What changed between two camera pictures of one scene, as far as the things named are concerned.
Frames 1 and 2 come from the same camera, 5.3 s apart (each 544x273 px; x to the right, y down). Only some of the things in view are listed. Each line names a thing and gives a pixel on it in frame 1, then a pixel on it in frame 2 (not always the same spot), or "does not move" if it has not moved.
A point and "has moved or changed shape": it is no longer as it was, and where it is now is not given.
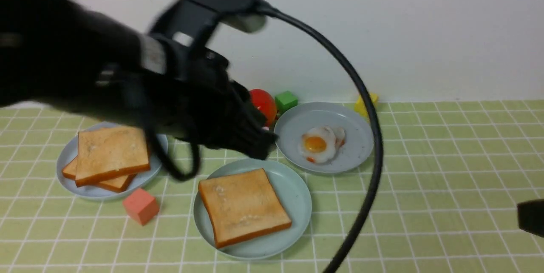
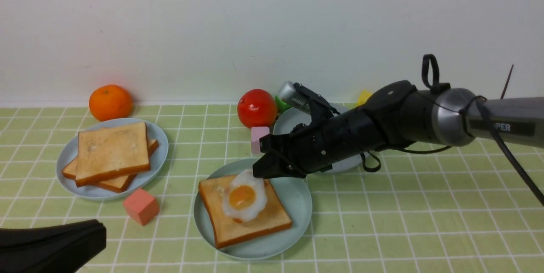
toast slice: x=107 y=154 does not move
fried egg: x=318 y=144 has moved or changed shape
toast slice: x=242 y=206 does not move
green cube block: x=284 y=101 does not move
